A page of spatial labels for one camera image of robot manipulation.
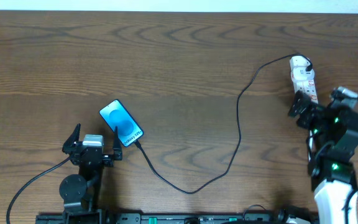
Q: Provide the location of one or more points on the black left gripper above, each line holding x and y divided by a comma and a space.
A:
92, 155

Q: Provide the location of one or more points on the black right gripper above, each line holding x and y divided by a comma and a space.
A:
305, 109

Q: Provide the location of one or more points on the white power strip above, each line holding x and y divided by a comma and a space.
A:
302, 77

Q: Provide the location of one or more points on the blue Galaxy smartphone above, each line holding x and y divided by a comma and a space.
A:
121, 122

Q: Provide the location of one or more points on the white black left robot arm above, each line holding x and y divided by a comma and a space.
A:
80, 192

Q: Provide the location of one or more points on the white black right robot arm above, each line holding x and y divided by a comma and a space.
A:
332, 141

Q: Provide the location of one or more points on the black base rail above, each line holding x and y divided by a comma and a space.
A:
252, 214

